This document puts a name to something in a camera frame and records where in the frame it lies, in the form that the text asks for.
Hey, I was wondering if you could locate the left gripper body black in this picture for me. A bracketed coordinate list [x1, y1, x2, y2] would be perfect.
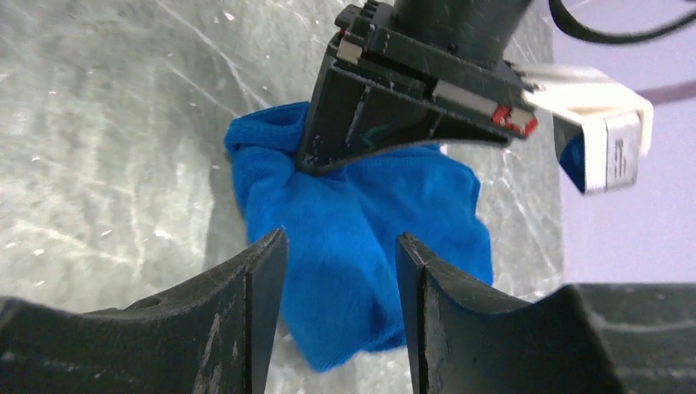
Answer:
[325, 1, 538, 139]

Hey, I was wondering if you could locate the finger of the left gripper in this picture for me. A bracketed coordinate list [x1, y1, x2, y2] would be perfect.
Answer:
[295, 57, 511, 176]

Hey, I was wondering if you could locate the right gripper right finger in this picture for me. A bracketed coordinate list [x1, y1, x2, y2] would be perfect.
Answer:
[396, 234, 695, 394]

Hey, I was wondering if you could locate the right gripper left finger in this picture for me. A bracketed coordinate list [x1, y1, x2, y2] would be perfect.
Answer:
[1, 230, 288, 394]

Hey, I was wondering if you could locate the blue towel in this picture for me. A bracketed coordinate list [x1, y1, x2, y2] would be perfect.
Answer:
[224, 102, 493, 373]

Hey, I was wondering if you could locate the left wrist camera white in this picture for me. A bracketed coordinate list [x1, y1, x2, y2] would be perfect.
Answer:
[512, 64, 654, 195]

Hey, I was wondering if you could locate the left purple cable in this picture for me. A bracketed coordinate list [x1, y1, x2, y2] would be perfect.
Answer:
[636, 78, 696, 107]

